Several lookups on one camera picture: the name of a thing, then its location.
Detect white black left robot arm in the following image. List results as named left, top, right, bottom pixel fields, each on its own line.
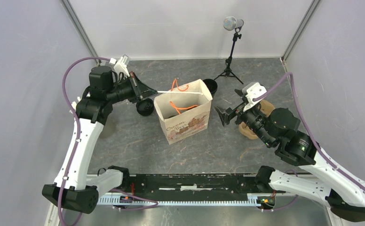
left=42, top=66, right=157, bottom=214

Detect white straws in cup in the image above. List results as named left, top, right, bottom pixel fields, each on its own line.
left=71, top=100, right=79, bottom=111

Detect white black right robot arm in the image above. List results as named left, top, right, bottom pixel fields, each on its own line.
left=215, top=101, right=365, bottom=222

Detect paper takeout bag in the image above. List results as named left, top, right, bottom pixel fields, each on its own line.
left=154, top=79, right=213, bottom=145

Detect stack of black cups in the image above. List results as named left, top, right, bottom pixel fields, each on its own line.
left=203, top=79, right=218, bottom=97

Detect white straw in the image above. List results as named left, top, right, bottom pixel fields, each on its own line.
left=157, top=90, right=203, bottom=95

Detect microphone on black tripod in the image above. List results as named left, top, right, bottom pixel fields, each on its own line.
left=214, top=16, right=244, bottom=84

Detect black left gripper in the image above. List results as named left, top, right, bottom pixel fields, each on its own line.
left=106, top=71, right=158, bottom=104

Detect stack of black lids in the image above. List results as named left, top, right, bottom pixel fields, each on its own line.
left=135, top=98, right=155, bottom=116

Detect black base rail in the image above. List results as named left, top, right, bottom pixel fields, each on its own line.
left=98, top=169, right=338, bottom=206

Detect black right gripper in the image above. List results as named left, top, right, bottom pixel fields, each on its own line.
left=214, top=101, right=275, bottom=146

